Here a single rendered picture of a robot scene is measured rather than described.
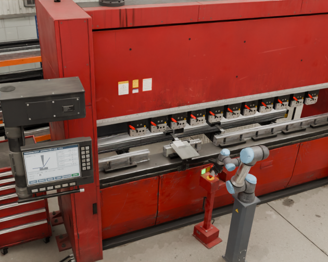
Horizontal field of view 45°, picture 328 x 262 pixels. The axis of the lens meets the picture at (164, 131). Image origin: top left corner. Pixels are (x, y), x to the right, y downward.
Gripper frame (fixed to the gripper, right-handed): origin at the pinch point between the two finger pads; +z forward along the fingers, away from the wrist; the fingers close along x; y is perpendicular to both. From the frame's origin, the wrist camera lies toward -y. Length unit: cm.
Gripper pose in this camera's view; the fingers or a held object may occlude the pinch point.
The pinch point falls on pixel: (211, 173)
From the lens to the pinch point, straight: 368.8
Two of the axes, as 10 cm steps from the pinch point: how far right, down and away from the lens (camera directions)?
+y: 5.7, 6.8, -4.5
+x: 7.8, -2.8, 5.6
